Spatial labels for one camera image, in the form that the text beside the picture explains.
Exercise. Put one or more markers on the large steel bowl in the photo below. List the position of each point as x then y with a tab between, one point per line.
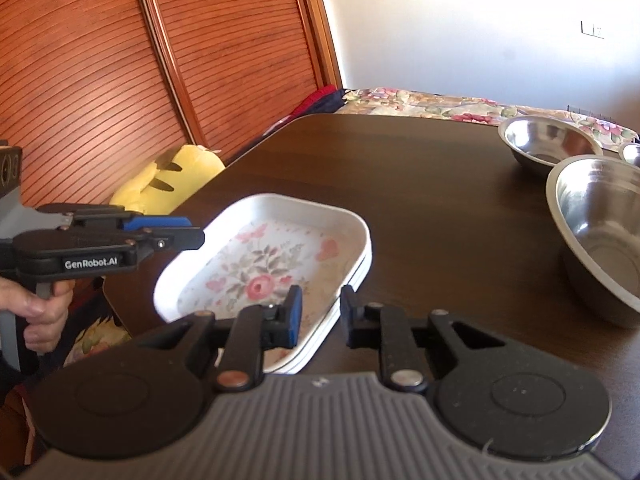
594	203

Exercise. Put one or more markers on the medium steel bowl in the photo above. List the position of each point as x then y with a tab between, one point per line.
539	143
630	153

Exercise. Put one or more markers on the floral bed blanket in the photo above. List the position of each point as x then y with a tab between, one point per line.
404	103

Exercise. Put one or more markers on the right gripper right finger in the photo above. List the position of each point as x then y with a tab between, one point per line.
385	329

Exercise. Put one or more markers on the wall light switch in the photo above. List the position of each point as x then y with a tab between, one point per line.
592	29

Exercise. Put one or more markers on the large floral tray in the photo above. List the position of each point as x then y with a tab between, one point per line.
254	251

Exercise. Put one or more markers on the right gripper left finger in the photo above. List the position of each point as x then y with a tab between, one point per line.
255	330

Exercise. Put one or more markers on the dark blue red blanket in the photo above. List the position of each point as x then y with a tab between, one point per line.
326	100

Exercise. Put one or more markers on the person's left hand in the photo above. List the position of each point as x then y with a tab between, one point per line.
45	318

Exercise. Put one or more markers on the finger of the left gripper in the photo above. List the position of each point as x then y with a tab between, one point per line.
113	217
177	238

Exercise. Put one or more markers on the yellow plush toy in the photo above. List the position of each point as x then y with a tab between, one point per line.
169	180

